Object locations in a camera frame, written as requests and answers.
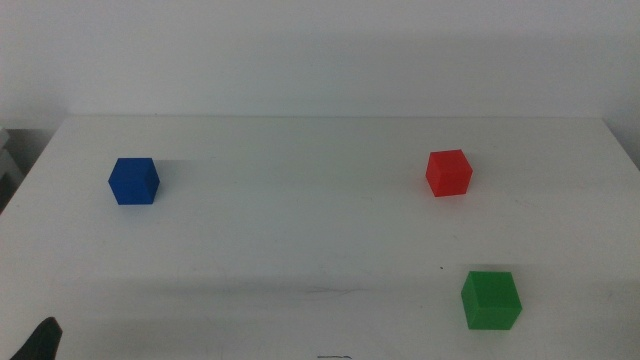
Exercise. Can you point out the red cube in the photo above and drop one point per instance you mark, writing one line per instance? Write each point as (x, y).
(449, 174)

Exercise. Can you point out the blue cube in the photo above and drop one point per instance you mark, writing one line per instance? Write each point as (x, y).
(132, 182)

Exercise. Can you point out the green cube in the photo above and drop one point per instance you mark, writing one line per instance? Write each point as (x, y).
(491, 302)

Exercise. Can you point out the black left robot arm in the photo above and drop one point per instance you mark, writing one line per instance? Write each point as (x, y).
(42, 342)

